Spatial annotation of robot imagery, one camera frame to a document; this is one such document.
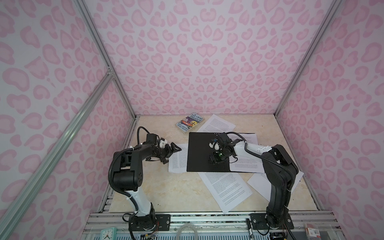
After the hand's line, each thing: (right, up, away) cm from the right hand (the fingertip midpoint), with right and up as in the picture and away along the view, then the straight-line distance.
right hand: (212, 161), depth 92 cm
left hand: (-22, +6, +2) cm, 23 cm away
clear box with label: (+43, -28, -23) cm, 56 cm away
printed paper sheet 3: (+8, -14, -8) cm, 18 cm away
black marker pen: (+15, -27, -22) cm, 38 cm away
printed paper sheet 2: (+5, +24, +22) cm, 33 cm away
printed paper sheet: (-22, -1, +3) cm, 22 cm away
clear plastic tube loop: (-17, -26, -22) cm, 38 cm away
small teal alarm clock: (-50, -28, -23) cm, 62 cm away
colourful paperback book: (-15, +25, +21) cm, 36 cm away
